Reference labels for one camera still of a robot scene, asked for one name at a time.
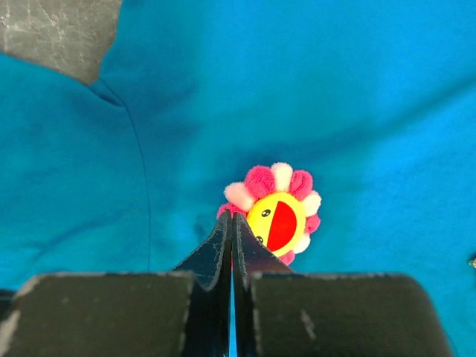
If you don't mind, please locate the blue t-shirt garment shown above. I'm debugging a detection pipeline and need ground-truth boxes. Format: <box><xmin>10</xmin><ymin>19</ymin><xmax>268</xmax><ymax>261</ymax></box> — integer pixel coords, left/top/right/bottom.
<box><xmin>1</xmin><ymin>1</ymin><xmax>475</xmax><ymax>356</ymax></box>

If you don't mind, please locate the pink flower smiley brooch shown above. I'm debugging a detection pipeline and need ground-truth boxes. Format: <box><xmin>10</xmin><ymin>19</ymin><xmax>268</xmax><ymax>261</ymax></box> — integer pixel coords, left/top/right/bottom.
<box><xmin>217</xmin><ymin>162</ymin><xmax>321</xmax><ymax>266</ymax></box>

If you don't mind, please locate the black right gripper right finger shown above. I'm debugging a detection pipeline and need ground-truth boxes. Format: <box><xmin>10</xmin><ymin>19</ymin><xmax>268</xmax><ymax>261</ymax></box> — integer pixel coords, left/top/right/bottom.
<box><xmin>231</xmin><ymin>214</ymin><xmax>454</xmax><ymax>357</ymax></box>

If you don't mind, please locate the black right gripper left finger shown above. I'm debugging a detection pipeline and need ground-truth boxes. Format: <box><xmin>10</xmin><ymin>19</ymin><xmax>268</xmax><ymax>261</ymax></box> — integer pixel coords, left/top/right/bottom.
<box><xmin>1</xmin><ymin>213</ymin><xmax>232</xmax><ymax>356</ymax></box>

